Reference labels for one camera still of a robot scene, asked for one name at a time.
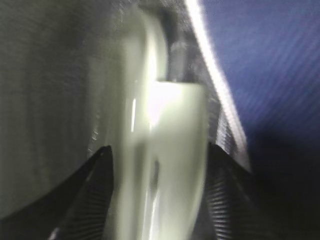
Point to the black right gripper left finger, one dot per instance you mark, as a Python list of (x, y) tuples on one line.
[(75, 210)]

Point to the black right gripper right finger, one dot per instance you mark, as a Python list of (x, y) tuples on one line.
[(240, 208)]

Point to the green lidded glass container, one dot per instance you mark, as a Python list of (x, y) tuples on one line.
[(157, 128)]

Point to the navy and white lunch bag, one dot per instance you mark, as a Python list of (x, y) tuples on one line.
[(259, 60)]

